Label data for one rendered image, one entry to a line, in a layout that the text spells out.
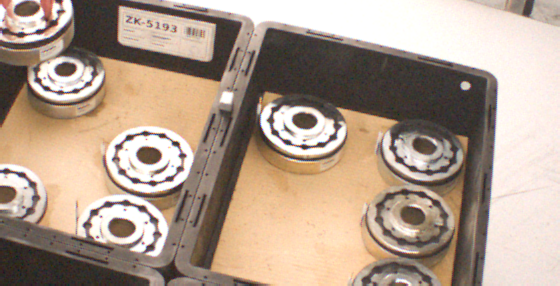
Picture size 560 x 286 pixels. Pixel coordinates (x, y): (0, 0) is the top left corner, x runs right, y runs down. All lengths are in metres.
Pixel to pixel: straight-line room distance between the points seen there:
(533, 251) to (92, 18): 0.66
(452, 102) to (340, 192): 0.19
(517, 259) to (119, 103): 0.55
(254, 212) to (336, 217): 0.09
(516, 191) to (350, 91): 0.31
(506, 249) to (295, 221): 0.34
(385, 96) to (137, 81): 0.31
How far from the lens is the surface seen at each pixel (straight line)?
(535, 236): 1.42
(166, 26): 1.29
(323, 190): 1.21
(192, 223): 1.03
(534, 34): 1.76
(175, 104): 1.29
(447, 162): 1.24
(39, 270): 1.04
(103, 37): 1.33
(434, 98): 1.29
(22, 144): 1.24
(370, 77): 1.28
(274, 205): 1.19
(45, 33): 1.07
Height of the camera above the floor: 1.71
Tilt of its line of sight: 44 degrees down
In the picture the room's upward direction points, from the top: 9 degrees clockwise
